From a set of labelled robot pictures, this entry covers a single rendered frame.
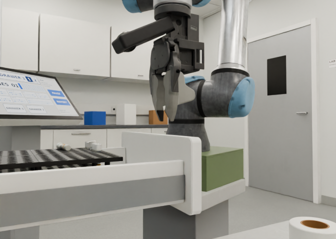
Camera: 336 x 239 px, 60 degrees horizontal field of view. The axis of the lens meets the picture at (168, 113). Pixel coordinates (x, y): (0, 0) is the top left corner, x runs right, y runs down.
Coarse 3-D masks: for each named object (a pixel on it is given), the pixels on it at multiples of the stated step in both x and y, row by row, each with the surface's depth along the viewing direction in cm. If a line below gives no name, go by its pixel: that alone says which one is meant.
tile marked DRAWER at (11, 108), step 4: (4, 104) 117; (8, 104) 119; (12, 104) 120; (16, 104) 122; (20, 104) 124; (8, 108) 117; (12, 108) 119; (16, 108) 121; (20, 108) 122; (24, 108) 124; (16, 112) 119; (20, 112) 121; (24, 112) 123
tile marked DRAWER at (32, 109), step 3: (27, 105) 127; (30, 105) 129; (33, 105) 130; (36, 105) 132; (39, 105) 134; (30, 108) 127; (33, 108) 129; (36, 108) 130; (39, 108) 132; (42, 108) 134; (30, 111) 126; (33, 111) 127; (36, 111) 129; (39, 111) 130; (42, 111) 132; (45, 111) 134
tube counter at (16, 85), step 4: (12, 84) 129; (16, 84) 132; (20, 84) 134; (24, 84) 136; (28, 84) 138; (32, 84) 141; (16, 88) 130; (20, 88) 132; (24, 88) 134; (28, 88) 136; (32, 88) 139; (36, 88) 141; (40, 88) 144
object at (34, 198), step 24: (72, 168) 35; (96, 168) 36; (120, 168) 38; (144, 168) 39; (168, 168) 41; (0, 192) 31; (24, 192) 32; (48, 192) 33; (72, 192) 35; (96, 192) 36; (120, 192) 37; (144, 192) 39; (168, 192) 41; (0, 216) 31; (24, 216) 32; (48, 216) 33; (72, 216) 35
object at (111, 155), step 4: (88, 148) 54; (100, 152) 47; (104, 152) 48; (108, 152) 47; (108, 156) 42; (112, 156) 43; (116, 156) 43; (120, 156) 42; (112, 160) 41; (116, 160) 41; (120, 160) 42
